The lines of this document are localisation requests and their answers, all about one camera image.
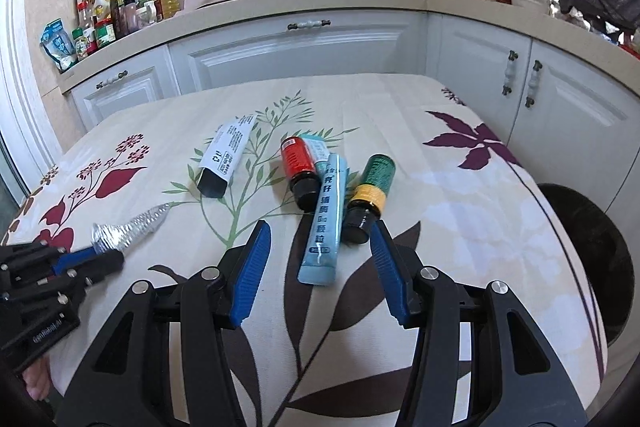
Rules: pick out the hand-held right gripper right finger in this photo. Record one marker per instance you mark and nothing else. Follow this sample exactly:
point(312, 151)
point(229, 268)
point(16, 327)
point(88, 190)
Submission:
point(392, 277)

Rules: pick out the row of condiment bottles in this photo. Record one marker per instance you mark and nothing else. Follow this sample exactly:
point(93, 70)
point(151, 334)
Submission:
point(105, 32)

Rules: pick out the white tube black cap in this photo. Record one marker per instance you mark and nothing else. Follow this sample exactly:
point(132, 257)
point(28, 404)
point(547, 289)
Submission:
point(227, 152)

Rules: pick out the black waste bin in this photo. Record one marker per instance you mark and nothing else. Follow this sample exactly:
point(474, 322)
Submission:
point(600, 257)

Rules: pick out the short teal sachet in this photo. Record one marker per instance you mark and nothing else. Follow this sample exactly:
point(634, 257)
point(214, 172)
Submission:
point(316, 146)

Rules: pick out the green label glass bottle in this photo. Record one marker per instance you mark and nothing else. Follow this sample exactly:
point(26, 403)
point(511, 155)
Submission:
point(377, 172)

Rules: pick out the floral printed tablecloth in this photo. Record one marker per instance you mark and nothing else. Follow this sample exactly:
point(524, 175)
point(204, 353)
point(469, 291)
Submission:
point(380, 117)

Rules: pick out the blue white pouch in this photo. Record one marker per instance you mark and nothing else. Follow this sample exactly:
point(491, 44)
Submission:
point(59, 44)

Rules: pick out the white lidded pot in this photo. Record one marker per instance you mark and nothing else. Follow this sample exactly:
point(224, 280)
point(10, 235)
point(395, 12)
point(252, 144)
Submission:
point(529, 1)

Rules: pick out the red label glass bottle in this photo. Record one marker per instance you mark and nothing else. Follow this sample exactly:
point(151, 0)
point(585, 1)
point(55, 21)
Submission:
point(297, 159)

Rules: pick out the silver foil blister pack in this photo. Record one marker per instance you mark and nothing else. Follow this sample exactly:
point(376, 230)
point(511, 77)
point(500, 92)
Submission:
point(140, 227)

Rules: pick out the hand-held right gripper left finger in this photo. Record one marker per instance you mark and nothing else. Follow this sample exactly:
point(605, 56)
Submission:
point(250, 277)

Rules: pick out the person's left hand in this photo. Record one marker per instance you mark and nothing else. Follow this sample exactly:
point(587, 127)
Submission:
point(37, 379)

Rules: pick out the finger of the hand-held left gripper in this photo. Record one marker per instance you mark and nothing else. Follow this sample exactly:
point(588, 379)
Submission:
point(75, 258)
point(102, 264)

